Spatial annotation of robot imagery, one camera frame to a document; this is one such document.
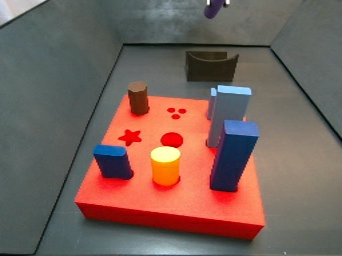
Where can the light blue tall block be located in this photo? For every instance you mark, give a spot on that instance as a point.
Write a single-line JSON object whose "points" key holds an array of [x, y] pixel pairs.
{"points": [[229, 107]]}

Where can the dark blue short peg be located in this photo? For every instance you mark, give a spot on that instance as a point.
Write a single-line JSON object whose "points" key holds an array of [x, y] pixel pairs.
{"points": [[112, 161]]}

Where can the red foam shape board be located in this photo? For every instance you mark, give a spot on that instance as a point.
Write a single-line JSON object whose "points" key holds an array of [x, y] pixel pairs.
{"points": [[187, 206]]}

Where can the purple foam cylinder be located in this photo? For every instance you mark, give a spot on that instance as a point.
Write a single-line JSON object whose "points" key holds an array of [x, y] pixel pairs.
{"points": [[212, 7]]}

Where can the small light blue peg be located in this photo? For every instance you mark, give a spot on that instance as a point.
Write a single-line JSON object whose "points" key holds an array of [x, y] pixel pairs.
{"points": [[211, 102]]}

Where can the dark blue tall block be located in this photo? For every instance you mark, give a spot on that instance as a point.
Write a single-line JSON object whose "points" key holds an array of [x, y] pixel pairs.
{"points": [[236, 142]]}

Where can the black curved cradle stand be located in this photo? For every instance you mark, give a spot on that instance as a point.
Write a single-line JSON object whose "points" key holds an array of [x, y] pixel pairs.
{"points": [[208, 66]]}

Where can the brown hexagonal peg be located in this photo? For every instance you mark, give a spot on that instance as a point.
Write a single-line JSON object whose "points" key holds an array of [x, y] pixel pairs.
{"points": [[137, 98]]}

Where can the yellow orange cylinder peg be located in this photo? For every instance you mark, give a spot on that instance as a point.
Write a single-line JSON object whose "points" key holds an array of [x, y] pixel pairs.
{"points": [[164, 163]]}

